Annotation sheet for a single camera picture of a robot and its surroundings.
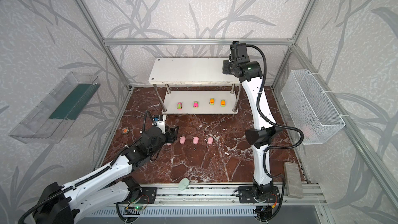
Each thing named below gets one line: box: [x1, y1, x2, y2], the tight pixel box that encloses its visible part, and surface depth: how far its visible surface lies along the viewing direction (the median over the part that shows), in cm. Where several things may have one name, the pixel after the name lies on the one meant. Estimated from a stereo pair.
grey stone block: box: [283, 161, 305, 199], surface depth 77 cm
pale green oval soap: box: [178, 177, 190, 191], surface depth 77 cm
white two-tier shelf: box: [148, 57, 242, 116], surface depth 101 cm
